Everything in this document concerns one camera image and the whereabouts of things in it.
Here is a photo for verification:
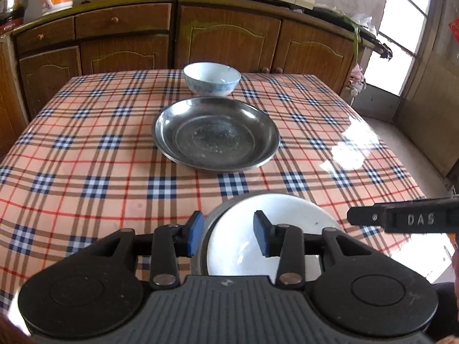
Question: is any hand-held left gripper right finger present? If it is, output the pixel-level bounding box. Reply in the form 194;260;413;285
253;211;364;289

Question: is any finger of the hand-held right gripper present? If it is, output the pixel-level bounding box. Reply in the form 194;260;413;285
347;196;459;233

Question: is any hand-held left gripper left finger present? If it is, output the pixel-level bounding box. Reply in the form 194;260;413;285
91;211;206;291

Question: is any plain white bowl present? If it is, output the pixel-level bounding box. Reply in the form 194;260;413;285
206;193;343;276

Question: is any steel bowl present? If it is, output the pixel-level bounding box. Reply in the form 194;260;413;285
192;191;323;276

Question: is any large steel plate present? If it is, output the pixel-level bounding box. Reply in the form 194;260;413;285
151;96;281;172

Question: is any blue patterned white bowl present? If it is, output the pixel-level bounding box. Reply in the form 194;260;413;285
183;62;242;97

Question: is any beige door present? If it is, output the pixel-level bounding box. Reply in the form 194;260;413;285
394;0;459;178

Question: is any plaid tablecloth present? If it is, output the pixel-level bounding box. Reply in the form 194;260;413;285
0;71;456;330

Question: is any pink plastic bag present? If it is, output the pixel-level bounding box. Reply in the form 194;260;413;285
349;62;366;95

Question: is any wooden cabinet door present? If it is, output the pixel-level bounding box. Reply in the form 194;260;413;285
274;19;359;92
79;32;171;76
19;46;82;115
176;5;282;74
0;38;29;158

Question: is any green onion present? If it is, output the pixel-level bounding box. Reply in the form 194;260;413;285
337;14;361;60

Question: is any white plastic bag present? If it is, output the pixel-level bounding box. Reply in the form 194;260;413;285
349;12;379;34

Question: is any wooden kitchen cabinet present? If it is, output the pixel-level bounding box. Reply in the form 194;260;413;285
0;0;377;158

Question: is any wide wooden drawer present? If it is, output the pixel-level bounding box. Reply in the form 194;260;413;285
75;3;172;39

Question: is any narrow wooden drawer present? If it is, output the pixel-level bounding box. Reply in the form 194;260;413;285
16;22;77;56

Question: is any red induction cooker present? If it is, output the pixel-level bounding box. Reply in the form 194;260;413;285
0;16;26;33

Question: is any steel pot with lid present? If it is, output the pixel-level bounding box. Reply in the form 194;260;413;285
0;0;34;18

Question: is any window with grey frame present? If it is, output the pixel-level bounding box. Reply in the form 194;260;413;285
364;0;443;97

